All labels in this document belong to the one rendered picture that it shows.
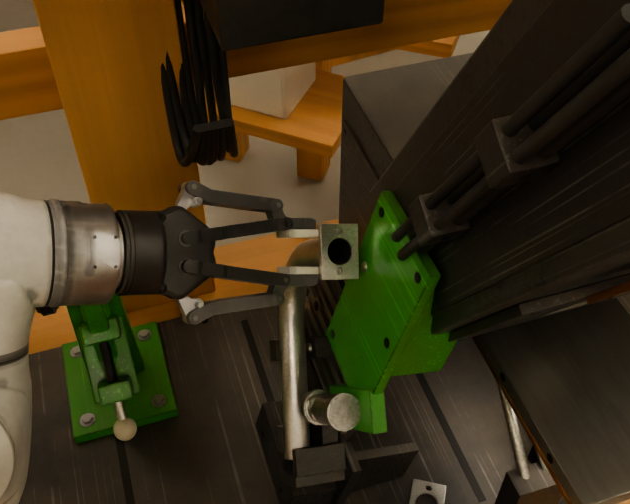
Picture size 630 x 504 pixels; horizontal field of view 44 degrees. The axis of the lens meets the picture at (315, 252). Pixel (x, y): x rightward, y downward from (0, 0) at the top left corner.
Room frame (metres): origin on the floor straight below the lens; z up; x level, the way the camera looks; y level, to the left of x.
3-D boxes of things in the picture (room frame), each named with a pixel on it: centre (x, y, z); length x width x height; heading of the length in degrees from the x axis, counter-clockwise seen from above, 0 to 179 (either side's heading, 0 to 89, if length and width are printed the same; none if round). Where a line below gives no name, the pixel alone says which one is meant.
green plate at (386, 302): (0.50, -0.09, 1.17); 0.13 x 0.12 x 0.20; 108
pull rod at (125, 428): (0.50, 0.23, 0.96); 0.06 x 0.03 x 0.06; 18
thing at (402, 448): (0.53, -0.04, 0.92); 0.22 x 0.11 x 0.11; 18
